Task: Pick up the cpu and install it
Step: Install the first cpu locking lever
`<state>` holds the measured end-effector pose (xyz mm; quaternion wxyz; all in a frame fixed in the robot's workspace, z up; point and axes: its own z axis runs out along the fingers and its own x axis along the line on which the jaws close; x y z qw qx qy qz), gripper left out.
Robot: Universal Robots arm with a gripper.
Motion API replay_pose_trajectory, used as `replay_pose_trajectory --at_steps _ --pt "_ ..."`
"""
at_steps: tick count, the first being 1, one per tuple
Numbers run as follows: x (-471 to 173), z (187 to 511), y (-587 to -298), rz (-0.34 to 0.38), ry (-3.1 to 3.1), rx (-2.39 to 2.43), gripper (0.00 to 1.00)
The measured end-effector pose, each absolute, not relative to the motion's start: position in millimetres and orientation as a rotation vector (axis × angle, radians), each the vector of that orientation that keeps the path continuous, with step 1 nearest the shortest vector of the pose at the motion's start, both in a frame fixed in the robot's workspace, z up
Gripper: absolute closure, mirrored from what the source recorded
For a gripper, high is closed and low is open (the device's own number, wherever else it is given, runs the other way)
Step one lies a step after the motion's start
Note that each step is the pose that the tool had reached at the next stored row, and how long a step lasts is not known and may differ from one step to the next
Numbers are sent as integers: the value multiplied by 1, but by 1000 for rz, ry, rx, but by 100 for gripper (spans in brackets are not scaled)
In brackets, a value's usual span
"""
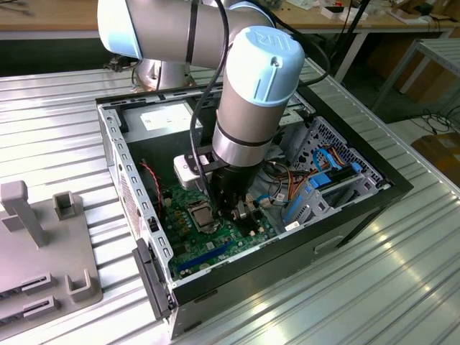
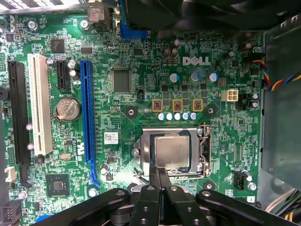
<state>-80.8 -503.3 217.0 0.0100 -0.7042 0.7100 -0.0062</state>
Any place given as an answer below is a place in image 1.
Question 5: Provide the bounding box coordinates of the green motherboard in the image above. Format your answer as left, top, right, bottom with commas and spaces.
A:
160, 168, 277, 283

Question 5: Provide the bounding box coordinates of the blue expansion slot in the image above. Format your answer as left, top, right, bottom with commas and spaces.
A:
175, 239, 234, 273

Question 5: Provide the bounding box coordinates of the blue disk carrier with disk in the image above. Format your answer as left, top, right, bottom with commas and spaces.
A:
307, 162, 362, 191

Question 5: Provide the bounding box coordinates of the perforated metal disk bay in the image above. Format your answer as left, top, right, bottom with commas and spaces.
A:
283, 115, 393, 231

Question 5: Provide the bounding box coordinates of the metal drive cage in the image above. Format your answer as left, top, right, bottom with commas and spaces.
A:
282, 89, 316, 144

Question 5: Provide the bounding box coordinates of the grey power supply unit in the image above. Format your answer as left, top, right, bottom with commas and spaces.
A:
120, 100, 216, 188

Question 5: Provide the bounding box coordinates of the black open PC case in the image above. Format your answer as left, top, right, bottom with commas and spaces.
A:
93, 73, 414, 341

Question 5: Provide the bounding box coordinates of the black case latch bar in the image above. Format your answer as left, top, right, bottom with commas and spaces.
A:
129, 237, 173, 321

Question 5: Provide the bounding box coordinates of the grey parts rack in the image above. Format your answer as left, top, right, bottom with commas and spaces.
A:
0, 180, 104, 341

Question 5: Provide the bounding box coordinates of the white flat box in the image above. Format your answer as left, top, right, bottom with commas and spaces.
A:
321, 3, 368, 21

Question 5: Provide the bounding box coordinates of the brown cardboard box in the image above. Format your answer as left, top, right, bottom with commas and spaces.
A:
410, 132, 460, 188

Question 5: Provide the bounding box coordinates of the wooden desk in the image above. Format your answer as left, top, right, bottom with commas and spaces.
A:
0, 0, 460, 41

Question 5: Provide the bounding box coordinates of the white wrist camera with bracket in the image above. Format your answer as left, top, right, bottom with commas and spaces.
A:
173, 152, 231, 190

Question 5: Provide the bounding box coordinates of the orange power wire bundle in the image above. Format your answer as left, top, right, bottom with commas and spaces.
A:
265, 143, 346, 216

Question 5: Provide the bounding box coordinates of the blue plastic rail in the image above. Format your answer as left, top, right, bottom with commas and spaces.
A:
282, 195, 303, 224

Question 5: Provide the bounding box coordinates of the red black fan wire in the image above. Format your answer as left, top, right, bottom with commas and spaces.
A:
138, 161, 162, 220

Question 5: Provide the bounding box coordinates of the light blue data wire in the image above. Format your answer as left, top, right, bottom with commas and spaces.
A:
311, 147, 341, 173

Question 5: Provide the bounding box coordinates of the metal frame side table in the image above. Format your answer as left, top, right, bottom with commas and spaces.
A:
372, 37, 460, 116

